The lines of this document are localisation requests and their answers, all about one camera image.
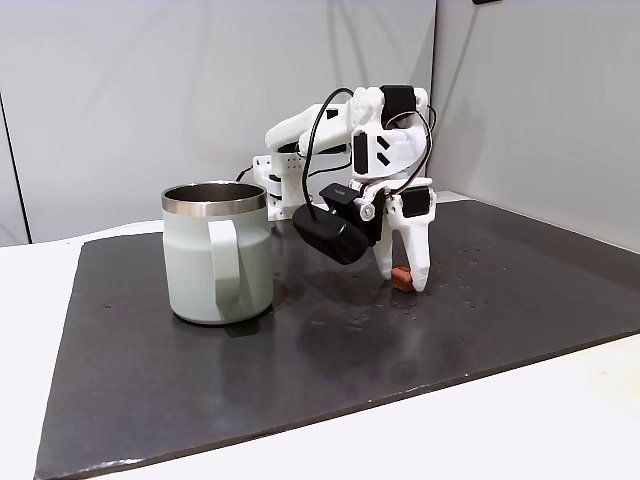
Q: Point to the red cube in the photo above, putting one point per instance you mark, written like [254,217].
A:
[400,280]

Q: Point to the dark grey table mat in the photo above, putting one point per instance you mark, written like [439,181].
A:
[200,390]

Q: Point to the pale green steel mug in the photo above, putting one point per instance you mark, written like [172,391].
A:
[190,260]

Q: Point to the black webcam with clip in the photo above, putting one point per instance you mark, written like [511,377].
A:
[330,235]

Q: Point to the black object on wall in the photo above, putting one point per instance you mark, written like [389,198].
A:
[487,2]

